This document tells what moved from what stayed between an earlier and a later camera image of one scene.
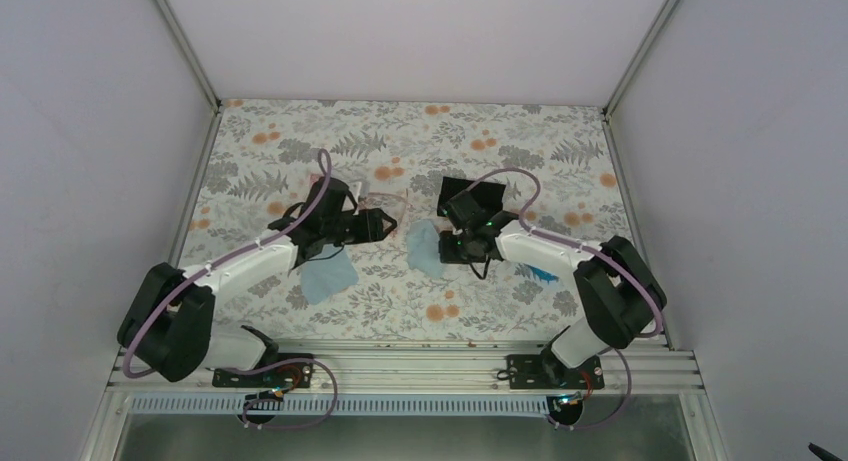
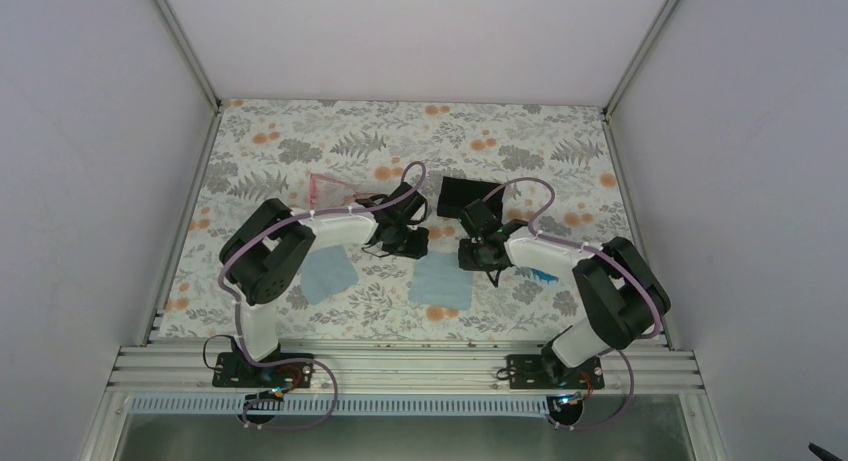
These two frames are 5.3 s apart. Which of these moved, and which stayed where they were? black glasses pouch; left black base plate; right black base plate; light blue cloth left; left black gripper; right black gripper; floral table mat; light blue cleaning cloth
Moved: right black gripper; left black gripper; light blue cleaning cloth
Stayed: left black base plate; right black base plate; floral table mat; black glasses pouch; light blue cloth left
